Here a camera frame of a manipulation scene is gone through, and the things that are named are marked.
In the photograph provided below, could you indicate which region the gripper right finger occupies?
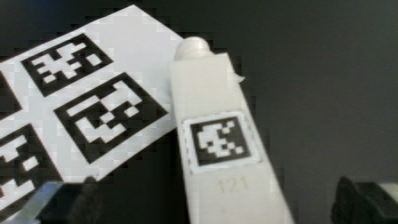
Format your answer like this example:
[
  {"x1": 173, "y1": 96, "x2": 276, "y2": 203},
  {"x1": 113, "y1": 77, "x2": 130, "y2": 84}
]
[{"x1": 331, "y1": 177, "x2": 398, "y2": 224}]

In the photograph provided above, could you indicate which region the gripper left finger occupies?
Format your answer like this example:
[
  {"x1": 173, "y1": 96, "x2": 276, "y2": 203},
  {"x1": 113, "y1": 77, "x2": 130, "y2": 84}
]
[{"x1": 0, "y1": 177, "x2": 104, "y2": 224}]

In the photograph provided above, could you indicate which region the white marker sheet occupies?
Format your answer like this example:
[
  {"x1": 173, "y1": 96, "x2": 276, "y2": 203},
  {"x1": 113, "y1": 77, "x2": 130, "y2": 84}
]
[{"x1": 0, "y1": 6, "x2": 182, "y2": 222}]

